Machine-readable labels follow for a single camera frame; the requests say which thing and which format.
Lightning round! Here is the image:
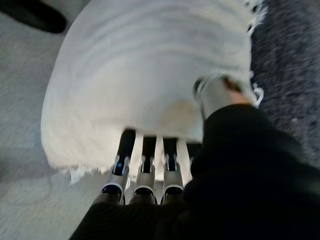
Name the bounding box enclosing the white fringed cushion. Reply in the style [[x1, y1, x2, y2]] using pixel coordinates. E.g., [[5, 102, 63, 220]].
[[40, 0, 269, 186]]

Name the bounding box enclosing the grey fabric armchair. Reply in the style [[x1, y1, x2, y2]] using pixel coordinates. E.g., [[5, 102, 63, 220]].
[[249, 0, 320, 161]]

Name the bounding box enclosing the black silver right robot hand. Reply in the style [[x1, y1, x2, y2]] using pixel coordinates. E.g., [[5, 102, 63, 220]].
[[69, 76, 320, 240]]

